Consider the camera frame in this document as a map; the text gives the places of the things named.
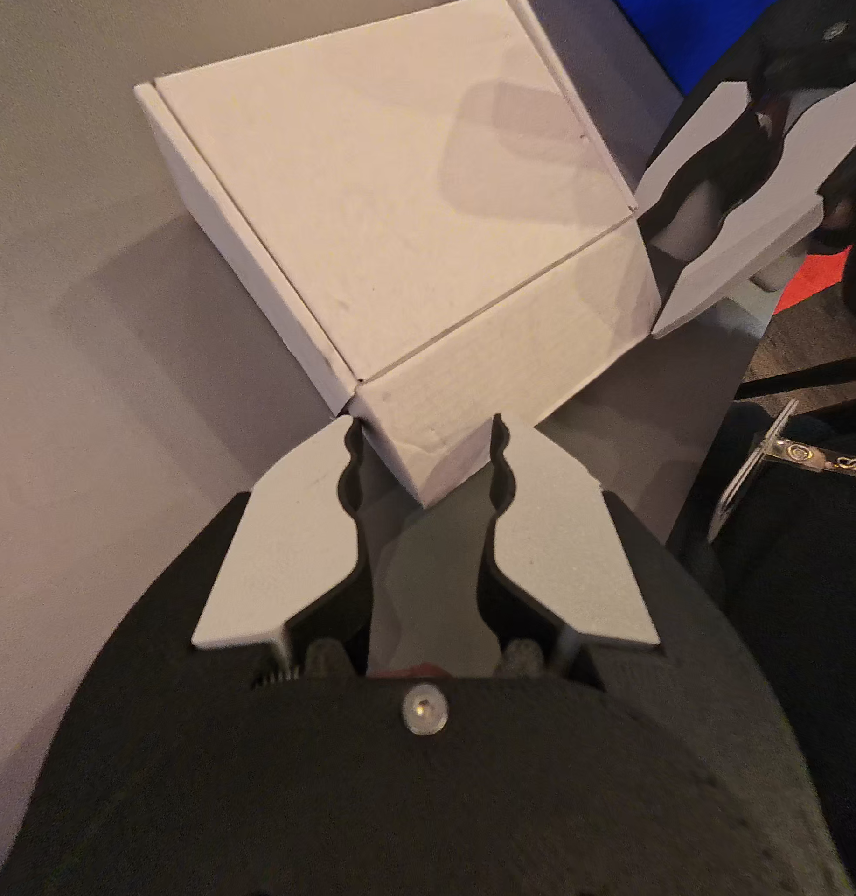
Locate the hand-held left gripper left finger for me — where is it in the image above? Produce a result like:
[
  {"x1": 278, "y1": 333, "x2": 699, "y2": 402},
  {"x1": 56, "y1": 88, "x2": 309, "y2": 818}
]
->
[{"x1": 192, "y1": 416, "x2": 374, "y2": 676}]

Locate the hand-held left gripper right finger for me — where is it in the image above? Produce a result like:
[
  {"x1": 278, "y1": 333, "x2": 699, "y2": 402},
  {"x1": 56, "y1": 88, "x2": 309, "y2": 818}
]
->
[{"x1": 475, "y1": 413, "x2": 661, "y2": 676}]

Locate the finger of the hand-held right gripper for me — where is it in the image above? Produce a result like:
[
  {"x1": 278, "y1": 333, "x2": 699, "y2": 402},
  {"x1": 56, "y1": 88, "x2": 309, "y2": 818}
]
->
[
  {"x1": 638, "y1": 80, "x2": 786, "y2": 261},
  {"x1": 650, "y1": 72, "x2": 856, "y2": 342}
]

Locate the blue plastic bin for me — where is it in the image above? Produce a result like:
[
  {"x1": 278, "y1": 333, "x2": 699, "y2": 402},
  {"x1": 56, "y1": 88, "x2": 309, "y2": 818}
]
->
[{"x1": 613, "y1": 0, "x2": 779, "y2": 97}]

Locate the white cardboard box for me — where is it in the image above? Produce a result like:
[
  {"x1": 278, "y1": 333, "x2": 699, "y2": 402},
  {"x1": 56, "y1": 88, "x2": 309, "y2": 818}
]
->
[{"x1": 134, "y1": 0, "x2": 664, "y2": 510}]

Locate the red object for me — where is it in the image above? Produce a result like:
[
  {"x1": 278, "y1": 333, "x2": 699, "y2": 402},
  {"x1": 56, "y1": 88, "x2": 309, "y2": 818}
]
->
[{"x1": 776, "y1": 245, "x2": 856, "y2": 314}]

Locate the clear badge strap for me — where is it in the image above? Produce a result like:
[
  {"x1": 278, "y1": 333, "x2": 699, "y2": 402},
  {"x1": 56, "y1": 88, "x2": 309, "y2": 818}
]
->
[{"x1": 766, "y1": 433, "x2": 856, "y2": 478}]

